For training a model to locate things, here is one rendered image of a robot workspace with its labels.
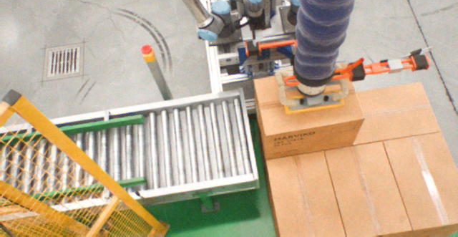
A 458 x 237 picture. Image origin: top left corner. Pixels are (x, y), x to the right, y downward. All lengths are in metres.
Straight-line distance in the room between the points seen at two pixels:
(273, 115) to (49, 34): 2.78
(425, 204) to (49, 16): 3.83
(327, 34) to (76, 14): 3.23
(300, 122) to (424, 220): 0.98
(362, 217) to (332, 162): 0.39
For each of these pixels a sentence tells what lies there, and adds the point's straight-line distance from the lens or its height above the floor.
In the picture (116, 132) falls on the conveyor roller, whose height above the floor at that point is 0.55.
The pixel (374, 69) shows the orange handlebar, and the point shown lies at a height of 1.20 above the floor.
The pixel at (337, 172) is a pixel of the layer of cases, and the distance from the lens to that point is 2.86.
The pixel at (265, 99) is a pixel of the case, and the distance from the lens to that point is 2.60.
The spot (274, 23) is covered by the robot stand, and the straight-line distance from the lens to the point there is 2.92.
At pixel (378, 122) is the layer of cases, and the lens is 3.06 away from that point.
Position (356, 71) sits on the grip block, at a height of 1.20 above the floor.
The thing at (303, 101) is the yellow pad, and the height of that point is 1.10.
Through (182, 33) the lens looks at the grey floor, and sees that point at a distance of 4.16.
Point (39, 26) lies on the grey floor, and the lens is 4.74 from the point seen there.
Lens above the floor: 3.22
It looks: 63 degrees down
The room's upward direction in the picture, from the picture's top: 10 degrees counter-clockwise
